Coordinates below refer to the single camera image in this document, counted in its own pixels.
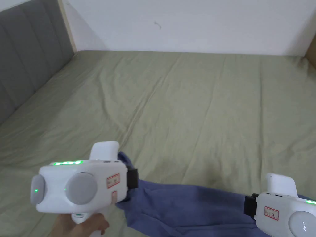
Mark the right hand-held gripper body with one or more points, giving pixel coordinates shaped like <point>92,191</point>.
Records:
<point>284,209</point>

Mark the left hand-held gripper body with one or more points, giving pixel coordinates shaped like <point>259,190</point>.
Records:
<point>81,182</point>

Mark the blue garment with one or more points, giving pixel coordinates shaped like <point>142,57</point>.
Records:
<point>172,212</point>

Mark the person's left hand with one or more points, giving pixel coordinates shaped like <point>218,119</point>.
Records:
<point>81,226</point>

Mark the bed with pale green sheet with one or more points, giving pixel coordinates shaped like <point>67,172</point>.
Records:
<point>172,98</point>

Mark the grey padded headboard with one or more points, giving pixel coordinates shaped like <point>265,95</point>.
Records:
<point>27,54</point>

